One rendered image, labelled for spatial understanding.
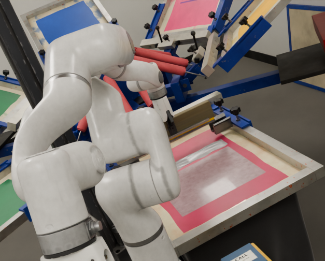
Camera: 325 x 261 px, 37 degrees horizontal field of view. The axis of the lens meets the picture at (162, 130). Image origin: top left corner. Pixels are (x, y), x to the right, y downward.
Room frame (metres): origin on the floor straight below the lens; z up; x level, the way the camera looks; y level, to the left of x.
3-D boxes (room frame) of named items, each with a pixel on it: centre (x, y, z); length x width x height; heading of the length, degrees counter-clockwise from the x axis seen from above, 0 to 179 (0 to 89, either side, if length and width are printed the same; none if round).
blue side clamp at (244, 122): (1.94, -0.30, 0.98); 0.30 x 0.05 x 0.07; 12
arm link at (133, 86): (1.81, -0.01, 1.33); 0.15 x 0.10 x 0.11; 147
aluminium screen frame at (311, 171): (1.65, -0.08, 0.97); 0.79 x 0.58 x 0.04; 12
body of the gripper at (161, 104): (1.83, -0.04, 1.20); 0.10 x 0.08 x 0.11; 12
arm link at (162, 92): (1.84, -0.04, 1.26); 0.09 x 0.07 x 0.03; 12
